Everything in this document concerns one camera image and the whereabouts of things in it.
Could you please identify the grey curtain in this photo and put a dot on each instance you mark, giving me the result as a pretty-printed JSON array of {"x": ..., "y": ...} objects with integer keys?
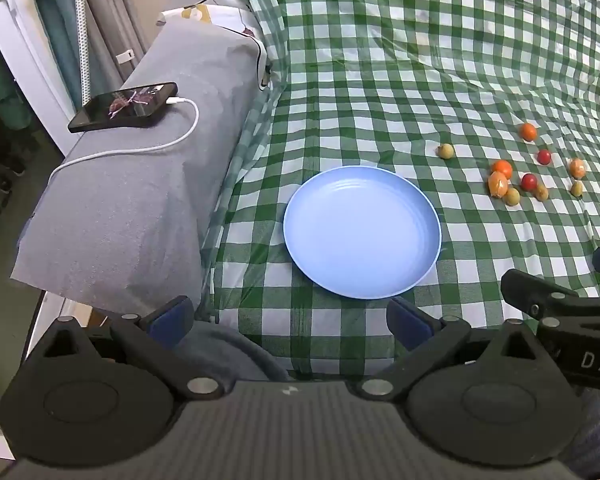
[{"x": 115, "y": 15}]

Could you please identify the green checked tablecloth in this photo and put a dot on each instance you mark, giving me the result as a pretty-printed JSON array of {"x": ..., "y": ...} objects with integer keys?
[{"x": 380, "y": 60}]

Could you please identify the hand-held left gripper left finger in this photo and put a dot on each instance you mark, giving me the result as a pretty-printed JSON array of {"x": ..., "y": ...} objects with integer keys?
[{"x": 169, "y": 319}]

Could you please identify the yellow-green round fruit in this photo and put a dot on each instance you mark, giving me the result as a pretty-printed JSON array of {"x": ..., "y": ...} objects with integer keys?
[
  {"x": 512, "y": 197},
  {"x": 446, "y": 151},
  {"x": 542, "y": 192},
  {"x": 576, "y": 189}
]

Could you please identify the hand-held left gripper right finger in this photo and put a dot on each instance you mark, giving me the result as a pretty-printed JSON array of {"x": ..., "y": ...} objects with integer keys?
[{"x": 405, "y": 324}]

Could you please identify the dark grey cloth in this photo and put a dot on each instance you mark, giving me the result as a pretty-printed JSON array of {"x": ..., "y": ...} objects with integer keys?
[{"x": 230, "y": 352}]

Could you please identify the red cherry tomato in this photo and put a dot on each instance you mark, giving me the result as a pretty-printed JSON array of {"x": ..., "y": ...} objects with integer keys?
[
  {"x": 544, "y": 157},
  {"x": 529, "y": 181}
]

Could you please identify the plastic-wrapped large orange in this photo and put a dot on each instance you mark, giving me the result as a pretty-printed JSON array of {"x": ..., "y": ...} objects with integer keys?
[{"x": 497, "y": 184}]

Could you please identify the dotted white pole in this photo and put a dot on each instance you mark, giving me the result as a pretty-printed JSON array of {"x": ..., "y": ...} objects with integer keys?
[{"x": 82, "y": 35}]

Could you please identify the white door frame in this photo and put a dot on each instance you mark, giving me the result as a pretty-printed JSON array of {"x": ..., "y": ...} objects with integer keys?
[{"x": 25, "y": 45}]

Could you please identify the plastic-wrapped small orange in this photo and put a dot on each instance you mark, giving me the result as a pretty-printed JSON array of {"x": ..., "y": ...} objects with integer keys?
[{"x": 577, "y": 168}]

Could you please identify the blue plate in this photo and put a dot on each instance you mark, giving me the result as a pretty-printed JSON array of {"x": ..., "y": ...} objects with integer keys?
[{"x": 360, "y": 232}]

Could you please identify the grey fabric cushion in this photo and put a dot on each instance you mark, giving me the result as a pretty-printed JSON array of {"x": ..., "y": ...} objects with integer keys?
[{"x": 145, "y": 185}]

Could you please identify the black smartphone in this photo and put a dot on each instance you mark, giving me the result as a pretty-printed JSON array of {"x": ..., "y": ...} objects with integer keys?
[{"x": 122, "y": 106}]

